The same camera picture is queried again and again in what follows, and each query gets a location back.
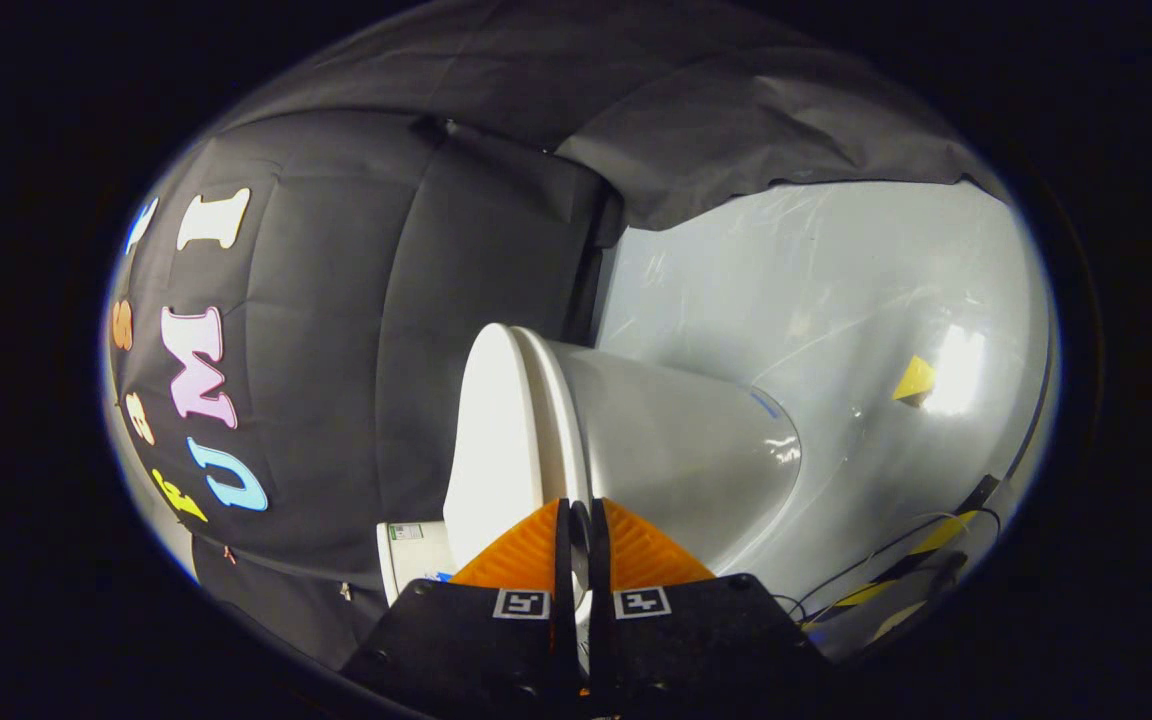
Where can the white toilet bowl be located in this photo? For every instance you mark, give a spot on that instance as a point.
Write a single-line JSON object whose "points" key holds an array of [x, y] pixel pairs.
{"points": [[676, 450]]}

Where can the yellow floor tape piece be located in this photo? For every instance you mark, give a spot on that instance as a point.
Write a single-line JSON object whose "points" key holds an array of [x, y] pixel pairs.
{"points": [[916, 380]]}

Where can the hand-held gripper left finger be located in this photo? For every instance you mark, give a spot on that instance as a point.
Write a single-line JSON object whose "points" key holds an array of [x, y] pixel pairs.
{"points": [[565, 600]]}

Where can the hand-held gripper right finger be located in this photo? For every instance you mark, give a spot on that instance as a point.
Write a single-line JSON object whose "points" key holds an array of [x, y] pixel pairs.
{"points": [[599, 600]]}

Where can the black backdrop cloth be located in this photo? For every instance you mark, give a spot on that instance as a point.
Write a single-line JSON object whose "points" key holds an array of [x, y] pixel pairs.
{"points": [[356, 300]]}

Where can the black yellow striped tape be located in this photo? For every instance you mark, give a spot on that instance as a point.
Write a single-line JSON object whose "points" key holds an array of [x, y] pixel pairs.
{"points": [[936, 535]]}

